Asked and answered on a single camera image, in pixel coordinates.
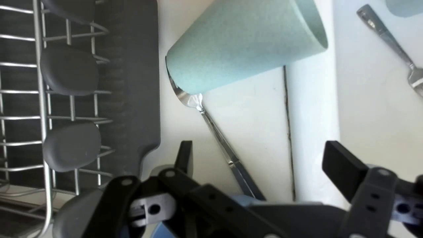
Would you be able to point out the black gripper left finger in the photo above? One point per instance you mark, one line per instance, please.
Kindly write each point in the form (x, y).
(185, 154)

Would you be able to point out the silver metal fork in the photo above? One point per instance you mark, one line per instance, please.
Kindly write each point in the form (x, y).
(219, 137)
(387, 38)

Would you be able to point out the light green cloth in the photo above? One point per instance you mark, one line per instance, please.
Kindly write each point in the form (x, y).
(241, 44)

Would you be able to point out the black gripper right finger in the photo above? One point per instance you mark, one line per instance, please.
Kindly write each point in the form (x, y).
(347, 170)

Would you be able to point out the dark dish rack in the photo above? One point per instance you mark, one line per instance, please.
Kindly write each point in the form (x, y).
(126, 88)

